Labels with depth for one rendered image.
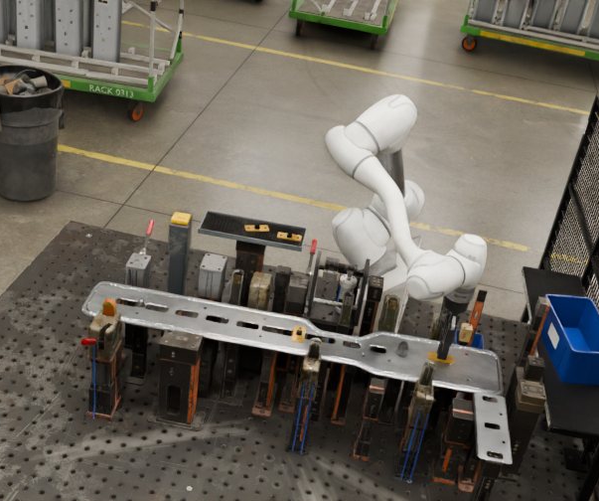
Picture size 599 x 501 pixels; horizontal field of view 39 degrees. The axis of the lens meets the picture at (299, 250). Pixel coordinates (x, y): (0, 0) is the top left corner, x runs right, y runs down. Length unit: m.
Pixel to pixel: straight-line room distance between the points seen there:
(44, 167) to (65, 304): 2.12
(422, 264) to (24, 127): 3.23
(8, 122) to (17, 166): 0.30
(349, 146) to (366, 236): 0.61
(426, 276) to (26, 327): 1.54
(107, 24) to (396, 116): 4.19
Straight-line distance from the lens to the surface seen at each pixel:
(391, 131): 2.77
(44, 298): 3.36
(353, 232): 3.23
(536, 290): 3.22
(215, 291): 2.86
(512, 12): 9.31
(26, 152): 5.24
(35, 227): 5.15
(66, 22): 6.81
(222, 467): 2.70
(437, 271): 2.40
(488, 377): 2.77
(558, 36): 9.46
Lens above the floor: 2.67
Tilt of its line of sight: 32 degrees down
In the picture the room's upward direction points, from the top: 9 degrees clockwise
